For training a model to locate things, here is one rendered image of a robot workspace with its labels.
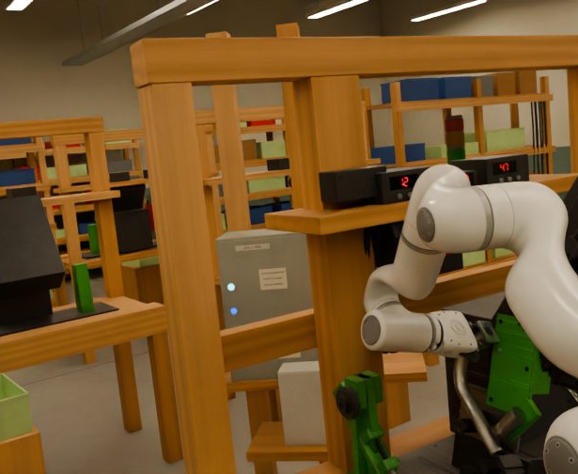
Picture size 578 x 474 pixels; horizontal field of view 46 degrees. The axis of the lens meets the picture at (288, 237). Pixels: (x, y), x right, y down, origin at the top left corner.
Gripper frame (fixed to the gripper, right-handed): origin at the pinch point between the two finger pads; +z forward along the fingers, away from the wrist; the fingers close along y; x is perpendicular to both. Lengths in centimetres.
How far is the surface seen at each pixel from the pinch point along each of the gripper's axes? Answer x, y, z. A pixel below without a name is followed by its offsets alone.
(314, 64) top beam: -22, 58, -39
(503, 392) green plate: 3.4, -12.4, 2.9
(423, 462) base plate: 32.9, -14.9, 0.8
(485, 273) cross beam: 14, 33, 35
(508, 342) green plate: -4.2, -4.2, 2.8
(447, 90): 165, 421, 355
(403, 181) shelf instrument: -12.1, 34.8, -15.4
